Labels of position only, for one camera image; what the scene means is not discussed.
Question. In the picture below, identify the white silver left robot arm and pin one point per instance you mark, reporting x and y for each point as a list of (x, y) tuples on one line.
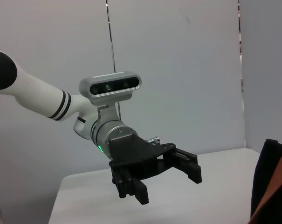
[(38, 93)]

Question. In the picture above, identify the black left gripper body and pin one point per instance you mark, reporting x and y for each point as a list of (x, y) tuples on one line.
[(136, 154)]

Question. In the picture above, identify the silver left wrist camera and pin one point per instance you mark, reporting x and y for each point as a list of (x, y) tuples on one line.
[(108, 87)]

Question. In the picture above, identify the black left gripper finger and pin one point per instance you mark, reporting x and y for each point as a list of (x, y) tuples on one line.
[(131, 184), (189, 165)]

